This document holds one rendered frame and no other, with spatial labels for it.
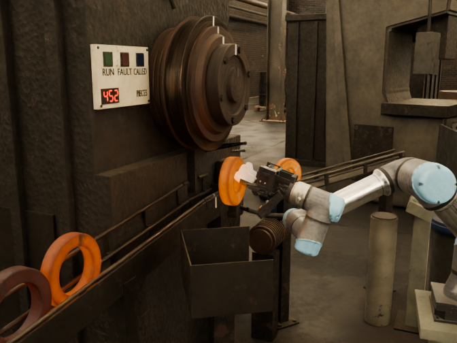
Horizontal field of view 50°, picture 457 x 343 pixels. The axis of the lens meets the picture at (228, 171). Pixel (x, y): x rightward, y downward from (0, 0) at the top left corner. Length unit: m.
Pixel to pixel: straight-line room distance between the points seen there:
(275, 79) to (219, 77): 9.07
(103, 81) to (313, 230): 0.74
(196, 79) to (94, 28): 0.36
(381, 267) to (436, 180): 0.88
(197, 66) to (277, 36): 9.09
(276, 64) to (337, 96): 6.28
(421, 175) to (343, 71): 2.92
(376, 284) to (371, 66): 2.35
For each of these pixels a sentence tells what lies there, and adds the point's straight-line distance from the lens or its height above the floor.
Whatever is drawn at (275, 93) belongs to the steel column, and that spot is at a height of 0.60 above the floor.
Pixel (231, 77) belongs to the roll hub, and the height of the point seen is 1.14.
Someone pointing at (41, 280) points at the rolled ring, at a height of 0.72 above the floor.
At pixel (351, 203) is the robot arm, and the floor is 0.75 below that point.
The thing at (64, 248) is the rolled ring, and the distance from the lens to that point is 1.23.
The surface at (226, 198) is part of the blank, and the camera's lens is 1.50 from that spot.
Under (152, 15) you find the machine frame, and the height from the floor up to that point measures 1.34.
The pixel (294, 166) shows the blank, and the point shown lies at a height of 0.75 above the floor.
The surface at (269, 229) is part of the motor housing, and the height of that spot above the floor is 0.52.
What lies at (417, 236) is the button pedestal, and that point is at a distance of 2.34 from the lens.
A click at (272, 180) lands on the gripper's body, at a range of 1.47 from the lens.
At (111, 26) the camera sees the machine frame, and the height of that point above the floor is 1.30.
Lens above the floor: 1.18
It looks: 12 degrees down
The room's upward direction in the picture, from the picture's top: straight up
